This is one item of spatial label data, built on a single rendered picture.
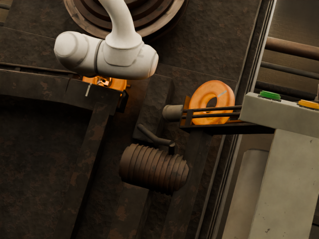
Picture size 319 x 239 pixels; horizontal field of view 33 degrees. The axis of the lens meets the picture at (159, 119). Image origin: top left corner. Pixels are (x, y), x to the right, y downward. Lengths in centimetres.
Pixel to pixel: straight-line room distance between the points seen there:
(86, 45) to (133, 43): 13
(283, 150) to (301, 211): 11
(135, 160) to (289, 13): 720
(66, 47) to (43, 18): 70
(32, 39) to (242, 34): 79
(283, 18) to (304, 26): 34
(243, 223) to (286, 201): 16
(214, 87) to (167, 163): 27
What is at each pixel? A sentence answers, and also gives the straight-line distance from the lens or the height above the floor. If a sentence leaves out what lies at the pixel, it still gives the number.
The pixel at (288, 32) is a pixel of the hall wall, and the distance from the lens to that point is 852.
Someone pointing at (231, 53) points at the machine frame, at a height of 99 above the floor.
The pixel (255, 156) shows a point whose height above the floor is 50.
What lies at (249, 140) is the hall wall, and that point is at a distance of 798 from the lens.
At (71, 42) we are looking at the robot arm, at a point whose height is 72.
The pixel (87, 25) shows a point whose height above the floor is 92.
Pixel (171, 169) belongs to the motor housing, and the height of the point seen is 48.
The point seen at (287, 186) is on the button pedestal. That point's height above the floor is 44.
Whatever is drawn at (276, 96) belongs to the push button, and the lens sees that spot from 104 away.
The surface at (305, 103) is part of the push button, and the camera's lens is 104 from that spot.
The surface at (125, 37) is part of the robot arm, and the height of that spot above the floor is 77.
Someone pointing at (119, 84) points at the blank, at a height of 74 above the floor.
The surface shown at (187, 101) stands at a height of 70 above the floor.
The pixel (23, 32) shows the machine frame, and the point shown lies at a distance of 213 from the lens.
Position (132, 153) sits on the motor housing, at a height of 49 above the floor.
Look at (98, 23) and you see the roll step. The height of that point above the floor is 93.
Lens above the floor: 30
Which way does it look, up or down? 11 degrees up
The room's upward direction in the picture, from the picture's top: 16 degrees clockwise
